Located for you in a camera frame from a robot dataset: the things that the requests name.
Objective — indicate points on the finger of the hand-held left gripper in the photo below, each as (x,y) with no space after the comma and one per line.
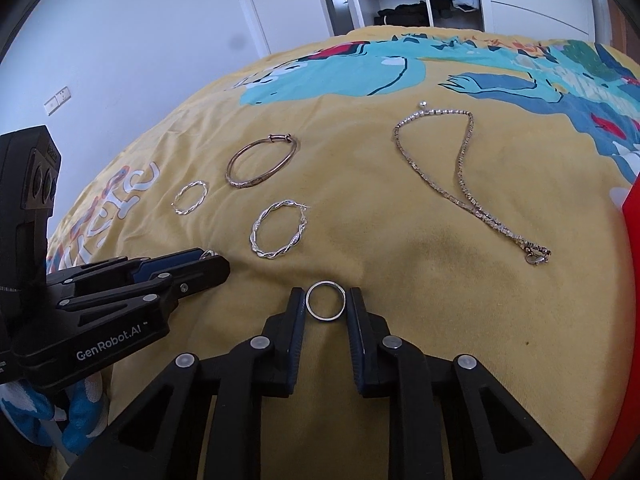
(210,270)
(170,261)

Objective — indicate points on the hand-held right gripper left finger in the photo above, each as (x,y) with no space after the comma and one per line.
(298,332)

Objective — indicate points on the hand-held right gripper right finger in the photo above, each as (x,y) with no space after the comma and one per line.
(357,340)

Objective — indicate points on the small twisted silver hoop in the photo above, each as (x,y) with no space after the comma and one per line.
(180,210)

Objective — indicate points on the large twisted silver hoop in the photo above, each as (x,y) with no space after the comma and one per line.
(270,255)

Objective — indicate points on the silver thin bangle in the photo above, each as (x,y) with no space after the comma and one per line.
(280,137)

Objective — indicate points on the red jewelry box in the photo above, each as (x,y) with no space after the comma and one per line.
(631,335)

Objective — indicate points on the yellow dinosaur printed blanket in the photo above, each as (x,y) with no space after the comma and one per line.
(400,285)

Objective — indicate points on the blue patterned clothing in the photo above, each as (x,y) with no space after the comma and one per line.
(82,410)

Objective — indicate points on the white door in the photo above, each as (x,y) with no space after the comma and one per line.
(285,5)

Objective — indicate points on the dark folded clothes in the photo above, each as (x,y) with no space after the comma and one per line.
(405,14)

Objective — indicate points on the white wall socket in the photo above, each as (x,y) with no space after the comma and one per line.
(57,100)

